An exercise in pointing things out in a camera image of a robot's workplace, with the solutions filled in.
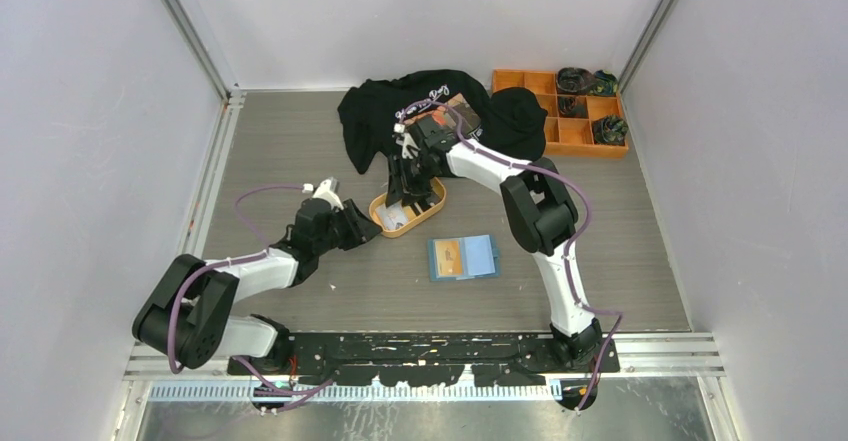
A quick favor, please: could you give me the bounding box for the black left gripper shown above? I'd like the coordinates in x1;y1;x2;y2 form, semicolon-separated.
314;199;381;255

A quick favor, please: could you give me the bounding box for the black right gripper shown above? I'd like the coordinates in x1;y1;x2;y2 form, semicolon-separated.
385;155;439;210

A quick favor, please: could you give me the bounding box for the yellow oval tray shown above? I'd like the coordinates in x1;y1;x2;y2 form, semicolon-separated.
369;178;447;238

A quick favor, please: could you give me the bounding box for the gold orange card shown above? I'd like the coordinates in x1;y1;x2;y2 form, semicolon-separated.
433;239;464;277

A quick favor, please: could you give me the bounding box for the blue leather card holder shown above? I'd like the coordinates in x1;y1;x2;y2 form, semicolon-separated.
427;235;501;282

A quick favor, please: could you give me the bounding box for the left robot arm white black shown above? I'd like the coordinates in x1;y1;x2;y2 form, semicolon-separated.
132;198;382;374

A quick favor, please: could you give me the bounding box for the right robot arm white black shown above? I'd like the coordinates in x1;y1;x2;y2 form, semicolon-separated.
385;116;608;372

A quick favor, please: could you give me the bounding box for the black printed t-shirt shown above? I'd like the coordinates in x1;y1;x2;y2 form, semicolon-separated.
337;69;548;174

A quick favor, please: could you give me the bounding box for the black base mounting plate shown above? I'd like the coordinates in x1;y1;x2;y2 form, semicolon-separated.
227;332;620;388

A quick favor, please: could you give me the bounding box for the orange wooden compartment tray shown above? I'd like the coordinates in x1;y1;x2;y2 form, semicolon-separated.
491;69;629;159

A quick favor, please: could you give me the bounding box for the dark sock middle compartment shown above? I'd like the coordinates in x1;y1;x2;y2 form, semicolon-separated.
557;95;588;119

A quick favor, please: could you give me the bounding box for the dark rolled sock top left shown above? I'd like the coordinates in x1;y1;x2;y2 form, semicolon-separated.
555;67;596;95

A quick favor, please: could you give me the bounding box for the green patterned sock lower right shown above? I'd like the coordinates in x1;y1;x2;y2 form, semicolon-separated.
591;115;629;146

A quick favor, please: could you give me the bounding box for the green rolled sock top right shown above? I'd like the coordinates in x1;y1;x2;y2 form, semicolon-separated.
589;70;619;97

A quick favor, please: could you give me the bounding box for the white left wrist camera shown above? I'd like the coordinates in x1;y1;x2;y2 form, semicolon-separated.
312;177;343;210

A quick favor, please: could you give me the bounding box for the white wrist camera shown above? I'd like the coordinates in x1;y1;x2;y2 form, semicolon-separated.
393;122;420;159
312;177;343;210

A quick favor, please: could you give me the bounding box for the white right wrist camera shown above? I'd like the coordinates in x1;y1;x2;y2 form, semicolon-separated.
393;122;420;159

